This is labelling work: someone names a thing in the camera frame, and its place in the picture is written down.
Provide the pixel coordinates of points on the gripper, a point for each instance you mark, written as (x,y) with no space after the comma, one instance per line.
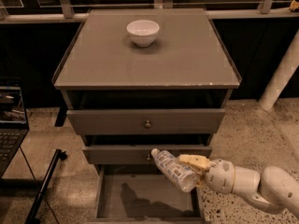
(220,175)

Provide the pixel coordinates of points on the clear plastic water bottle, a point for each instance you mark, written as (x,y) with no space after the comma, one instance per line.
(182,176)

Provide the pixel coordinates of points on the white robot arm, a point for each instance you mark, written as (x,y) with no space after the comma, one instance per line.
(271,191)

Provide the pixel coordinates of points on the grey top drawer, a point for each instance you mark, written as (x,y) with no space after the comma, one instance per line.
(145,121)

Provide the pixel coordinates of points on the grey drawer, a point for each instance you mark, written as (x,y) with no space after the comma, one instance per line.
(145,121)
(140,194)
(137,154)

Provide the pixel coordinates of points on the grey bottom drawer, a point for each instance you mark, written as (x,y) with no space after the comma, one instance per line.
(140,194)

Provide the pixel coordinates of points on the grey drawer cabinet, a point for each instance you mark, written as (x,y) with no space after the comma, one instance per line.
(186,67)

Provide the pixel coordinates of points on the grey middle drawer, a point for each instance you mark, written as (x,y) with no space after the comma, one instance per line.
(137,154)

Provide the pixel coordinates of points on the white pillar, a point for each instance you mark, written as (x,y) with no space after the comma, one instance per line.
(282,75)

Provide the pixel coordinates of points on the white ceramic bowl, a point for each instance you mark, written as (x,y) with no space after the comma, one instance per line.
(143,32)

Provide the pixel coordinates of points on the metal railing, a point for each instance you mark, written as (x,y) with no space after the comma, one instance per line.
(13,11)

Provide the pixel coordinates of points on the black stand bar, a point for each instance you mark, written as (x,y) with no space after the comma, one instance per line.
(58,155)

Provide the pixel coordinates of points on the black laptop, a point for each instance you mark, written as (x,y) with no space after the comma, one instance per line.
(13,120)

